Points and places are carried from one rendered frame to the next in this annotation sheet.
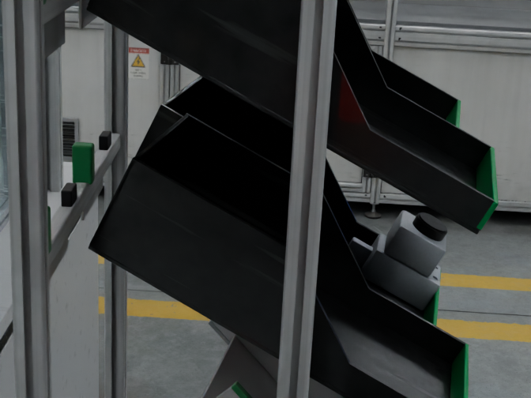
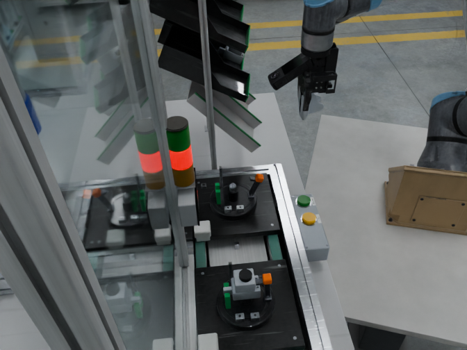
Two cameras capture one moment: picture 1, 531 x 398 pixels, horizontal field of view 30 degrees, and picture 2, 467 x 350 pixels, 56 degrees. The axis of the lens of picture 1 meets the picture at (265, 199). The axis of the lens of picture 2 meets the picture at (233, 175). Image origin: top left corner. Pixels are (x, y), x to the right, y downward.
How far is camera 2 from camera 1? 0.66 m
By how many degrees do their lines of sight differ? 24
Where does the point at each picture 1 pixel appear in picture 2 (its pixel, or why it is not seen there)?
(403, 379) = (234, 85)
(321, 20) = (203, 11)
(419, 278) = (238, 56)
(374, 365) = (226, 82)
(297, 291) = (206, 71)
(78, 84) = not seen: outside the picture
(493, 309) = (285, 35)
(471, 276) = (276, 22)
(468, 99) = not seen: outside the picture
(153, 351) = not seen: hidden behind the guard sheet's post
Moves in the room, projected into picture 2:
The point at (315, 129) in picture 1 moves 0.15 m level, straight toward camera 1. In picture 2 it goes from (205, 35) to (206, 64)
